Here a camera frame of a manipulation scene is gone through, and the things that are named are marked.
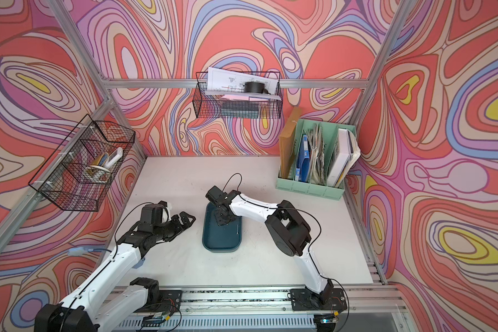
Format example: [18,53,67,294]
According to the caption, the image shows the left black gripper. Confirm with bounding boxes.
[152,210,195,243]

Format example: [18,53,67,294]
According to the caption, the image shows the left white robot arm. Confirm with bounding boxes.
[34,204,196,331]

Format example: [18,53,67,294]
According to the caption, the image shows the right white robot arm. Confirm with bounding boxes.
[206,186,349,313]

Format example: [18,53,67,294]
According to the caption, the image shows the teal plastic storage tray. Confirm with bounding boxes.
[202,203,242,253]

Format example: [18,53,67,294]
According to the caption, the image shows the blue folder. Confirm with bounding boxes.
[295,134,311,183]

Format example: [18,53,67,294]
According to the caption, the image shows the tape rolls in basket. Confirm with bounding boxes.
[85,147,123,183]

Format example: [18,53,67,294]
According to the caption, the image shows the brown folder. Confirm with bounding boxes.
[279,107,302,178]

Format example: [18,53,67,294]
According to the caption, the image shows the stack of magazines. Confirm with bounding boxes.
[307,123,326,185]

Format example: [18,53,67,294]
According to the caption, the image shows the green file organizer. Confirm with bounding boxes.
[275,119,356,201]

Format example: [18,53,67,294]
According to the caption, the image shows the black tape roll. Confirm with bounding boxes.
[243,81,268,94]

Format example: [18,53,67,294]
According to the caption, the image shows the white paper sheets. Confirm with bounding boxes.
[204,67,282,101]

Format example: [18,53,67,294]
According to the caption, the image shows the white book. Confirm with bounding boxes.
[326,128,361,188]

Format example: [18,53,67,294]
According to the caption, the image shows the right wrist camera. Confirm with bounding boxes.
[206,186,228,206]

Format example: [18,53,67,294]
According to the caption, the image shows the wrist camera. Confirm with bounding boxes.
[138,201,170,232]
[206,186,228,206]

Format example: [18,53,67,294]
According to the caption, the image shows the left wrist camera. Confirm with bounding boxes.
[138,201,170,232]

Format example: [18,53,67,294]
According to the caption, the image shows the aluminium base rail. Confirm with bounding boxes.
[116,284,417,331]

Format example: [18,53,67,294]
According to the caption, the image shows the black wire basket left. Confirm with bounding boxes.
[28,115,136,212]

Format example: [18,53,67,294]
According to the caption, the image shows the black wire basket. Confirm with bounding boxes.
[192,67,283,119]
[28,115,136,212]

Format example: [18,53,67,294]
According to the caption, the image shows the black wire basket back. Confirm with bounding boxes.
[192,67,283,119]

